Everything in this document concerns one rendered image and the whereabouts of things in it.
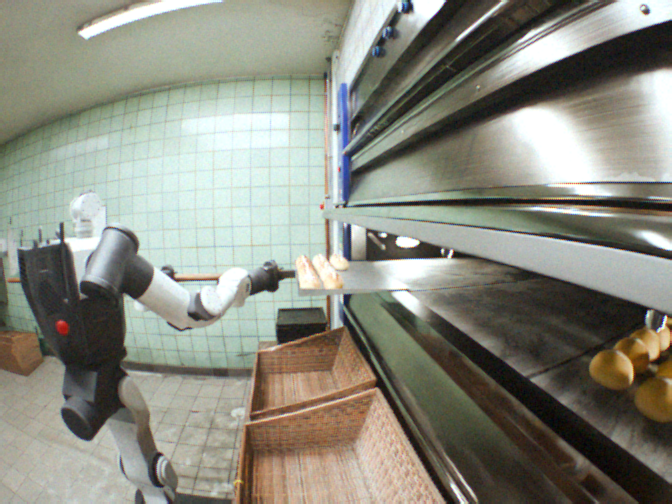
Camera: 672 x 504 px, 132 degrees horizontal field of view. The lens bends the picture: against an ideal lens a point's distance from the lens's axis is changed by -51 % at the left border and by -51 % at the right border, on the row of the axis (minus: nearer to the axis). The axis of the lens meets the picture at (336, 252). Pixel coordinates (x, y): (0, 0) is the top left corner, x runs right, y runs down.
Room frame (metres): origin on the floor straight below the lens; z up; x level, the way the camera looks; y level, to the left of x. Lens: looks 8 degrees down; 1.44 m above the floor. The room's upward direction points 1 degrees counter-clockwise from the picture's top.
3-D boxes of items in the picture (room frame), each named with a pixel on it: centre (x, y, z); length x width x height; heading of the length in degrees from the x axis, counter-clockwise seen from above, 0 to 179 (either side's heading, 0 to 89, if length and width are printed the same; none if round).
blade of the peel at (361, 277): (1.20, -0.02, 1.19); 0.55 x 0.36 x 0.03; 9
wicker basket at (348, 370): (1.18, 0.14, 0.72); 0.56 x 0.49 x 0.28; 10
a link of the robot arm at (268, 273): (1.08, 0.27, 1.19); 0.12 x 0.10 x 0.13; 154
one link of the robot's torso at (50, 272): (0.53, 0.68, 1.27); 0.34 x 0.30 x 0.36; 69
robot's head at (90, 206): (0.59, 0.65, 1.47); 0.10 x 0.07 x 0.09; 69
